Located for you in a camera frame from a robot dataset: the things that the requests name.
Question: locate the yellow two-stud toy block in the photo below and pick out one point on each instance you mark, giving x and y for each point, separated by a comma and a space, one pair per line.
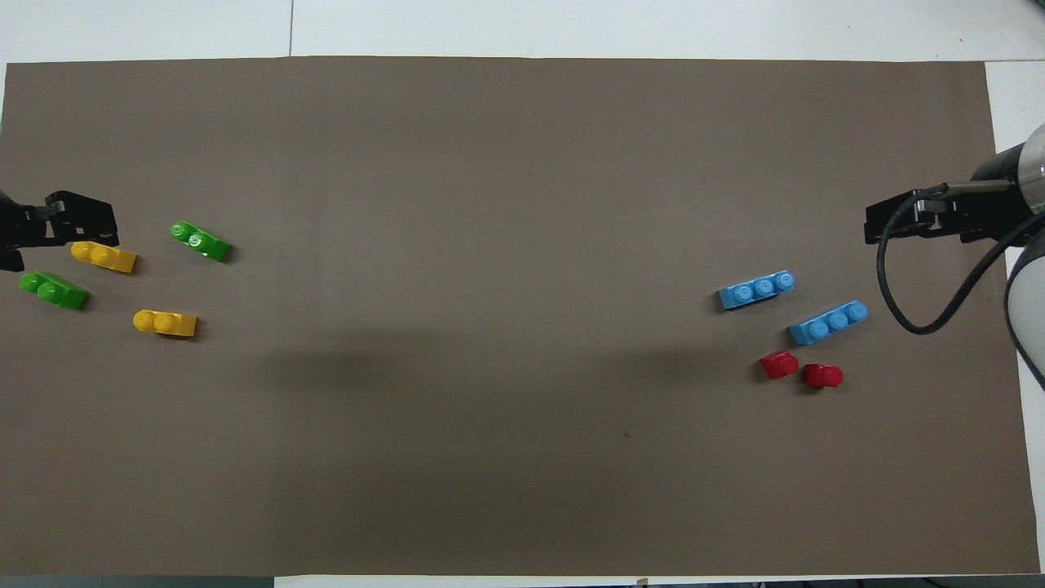
167, 324
104, 256

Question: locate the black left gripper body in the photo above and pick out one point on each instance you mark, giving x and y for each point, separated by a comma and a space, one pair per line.
20, 227

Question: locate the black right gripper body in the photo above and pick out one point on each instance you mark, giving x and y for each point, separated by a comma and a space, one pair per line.
980, 211

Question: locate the blue three-stud toy block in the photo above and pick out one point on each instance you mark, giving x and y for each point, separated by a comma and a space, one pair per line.
829, 323
758, 290

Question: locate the red one-stud toy block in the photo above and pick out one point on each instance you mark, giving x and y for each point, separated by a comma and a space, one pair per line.
822, 376
779, 364

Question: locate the brown table mat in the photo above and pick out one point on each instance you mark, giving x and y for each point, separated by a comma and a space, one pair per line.
522, 180

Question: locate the green two-stud toy block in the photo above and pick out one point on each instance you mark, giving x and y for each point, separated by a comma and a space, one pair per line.
55, 291
202, 242

